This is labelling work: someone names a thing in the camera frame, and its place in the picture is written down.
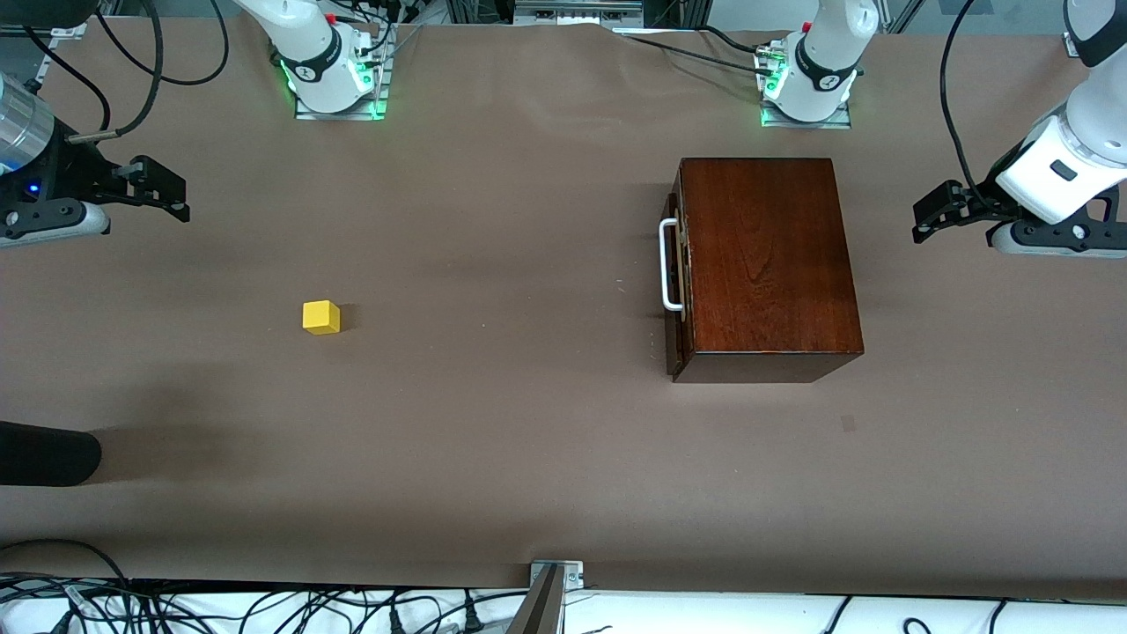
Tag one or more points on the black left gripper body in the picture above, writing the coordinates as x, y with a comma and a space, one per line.
979, 204

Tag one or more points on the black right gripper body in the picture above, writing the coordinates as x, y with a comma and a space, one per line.
69, 173

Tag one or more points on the yellow wooden cube block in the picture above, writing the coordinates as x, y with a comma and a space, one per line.
320, 318

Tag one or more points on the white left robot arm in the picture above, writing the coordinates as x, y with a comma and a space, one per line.
828, 53

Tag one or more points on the dark brown wooden cabinet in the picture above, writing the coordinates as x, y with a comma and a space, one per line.
766, 255

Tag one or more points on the black ribbed cylinder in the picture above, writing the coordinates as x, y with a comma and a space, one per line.
44, 453

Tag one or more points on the brown table cover sheet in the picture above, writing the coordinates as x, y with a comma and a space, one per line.
440, 264

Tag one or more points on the aluminium table edge rail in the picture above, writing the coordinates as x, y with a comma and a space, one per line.
62, 31

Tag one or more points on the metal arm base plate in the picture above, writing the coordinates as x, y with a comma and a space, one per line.
339, 115
806, 124

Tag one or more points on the aluminium corner bracket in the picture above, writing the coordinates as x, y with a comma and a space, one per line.
1072, 44

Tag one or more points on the metal equipment frame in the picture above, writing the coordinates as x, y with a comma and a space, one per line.
577, 13

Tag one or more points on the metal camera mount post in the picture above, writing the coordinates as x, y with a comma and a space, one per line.
541, 608

